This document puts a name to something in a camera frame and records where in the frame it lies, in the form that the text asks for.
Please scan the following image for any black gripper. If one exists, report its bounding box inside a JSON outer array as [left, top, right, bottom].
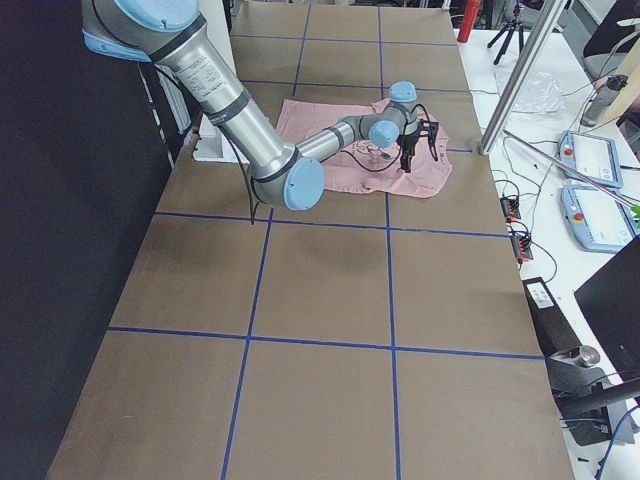
[[399, 119, 439, 173]]

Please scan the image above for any pink Snoopy t-shirt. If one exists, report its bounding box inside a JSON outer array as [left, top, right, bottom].
[[276, 99, 453, 198]]

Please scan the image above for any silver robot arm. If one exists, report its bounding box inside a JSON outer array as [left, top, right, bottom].
[[82, 1, 437, 211]]

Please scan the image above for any upper orange connector block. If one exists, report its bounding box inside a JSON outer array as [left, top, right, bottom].
[[499, 196, 521, 222]]

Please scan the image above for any orange connector block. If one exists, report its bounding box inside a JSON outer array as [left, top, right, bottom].
[[510, 232, 533, 264], [499, 196, 521, 222]]

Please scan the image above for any clear plastic bag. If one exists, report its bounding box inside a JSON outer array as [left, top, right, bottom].
[[511, 72, 568, 114]]

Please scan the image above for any red fire extinguisher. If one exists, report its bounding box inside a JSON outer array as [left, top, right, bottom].
[[457, 0, 482, 43]]

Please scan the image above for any lower orange connector block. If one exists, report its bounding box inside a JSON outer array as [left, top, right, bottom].
[[510, 232, 533, 264]]

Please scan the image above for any upper teach pendant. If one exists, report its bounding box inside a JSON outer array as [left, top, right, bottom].
[[558, 130, 624, 189]]

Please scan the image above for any teach pendant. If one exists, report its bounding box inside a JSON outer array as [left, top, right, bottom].
[[558, 130, 624, 189], [561, 185, 639, 253]]

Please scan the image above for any grey water bottle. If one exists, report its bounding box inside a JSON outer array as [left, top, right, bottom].
[[580, 74, 628, 127]]

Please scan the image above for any lower teach pendant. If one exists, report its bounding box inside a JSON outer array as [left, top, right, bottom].
[[561, 185, 639, 253]]

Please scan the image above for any black power box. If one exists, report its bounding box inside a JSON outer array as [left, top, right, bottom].
[[522, 277, 582, 357]]

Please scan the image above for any black monitor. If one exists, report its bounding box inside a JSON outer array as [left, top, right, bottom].
[[574, 238, 639, 380]]

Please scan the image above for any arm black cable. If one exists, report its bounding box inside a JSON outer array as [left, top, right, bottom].
[[239, 102, 431, 227]]

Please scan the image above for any black camera tripod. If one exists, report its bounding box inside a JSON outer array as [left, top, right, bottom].
[[487, 1, 525, 65]]

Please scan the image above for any aluminium frame post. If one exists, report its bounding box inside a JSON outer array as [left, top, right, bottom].
[[478, 0, 566, 156]]

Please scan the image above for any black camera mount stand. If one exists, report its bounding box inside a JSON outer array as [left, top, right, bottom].
[[545, 346, 639, 446]]

